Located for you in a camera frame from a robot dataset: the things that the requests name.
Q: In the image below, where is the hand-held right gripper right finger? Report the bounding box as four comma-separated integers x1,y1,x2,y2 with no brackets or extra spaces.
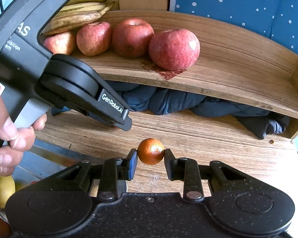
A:
164,149,254,202

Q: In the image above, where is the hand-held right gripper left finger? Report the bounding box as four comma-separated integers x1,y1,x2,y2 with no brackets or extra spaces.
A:
43,149,139,202

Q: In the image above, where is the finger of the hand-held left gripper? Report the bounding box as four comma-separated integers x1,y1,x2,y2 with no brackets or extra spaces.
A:
96,88,133,132
72,104,116,127

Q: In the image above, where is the metal tray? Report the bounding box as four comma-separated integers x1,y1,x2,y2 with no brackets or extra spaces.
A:
0,139,100,238

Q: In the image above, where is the large yellow lemon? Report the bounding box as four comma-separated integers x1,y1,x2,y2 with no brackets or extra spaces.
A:
0,176,16,209

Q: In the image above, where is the person's left hand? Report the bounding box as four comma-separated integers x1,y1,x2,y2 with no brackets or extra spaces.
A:
0,88,47,176

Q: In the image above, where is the red apple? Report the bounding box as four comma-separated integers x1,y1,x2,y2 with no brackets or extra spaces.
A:
112,18,155,59
148,29,201,71
43,31,76,55
76,22,113,56

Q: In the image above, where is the dark blue cloth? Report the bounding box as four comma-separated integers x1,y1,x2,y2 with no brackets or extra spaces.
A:
51,81,291,140

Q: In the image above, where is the wooden desk shelf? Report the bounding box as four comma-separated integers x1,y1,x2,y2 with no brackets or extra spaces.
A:
40,10,298,139

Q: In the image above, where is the blue dotted fabric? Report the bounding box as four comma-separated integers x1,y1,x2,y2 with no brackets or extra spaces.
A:
170,0,298,62

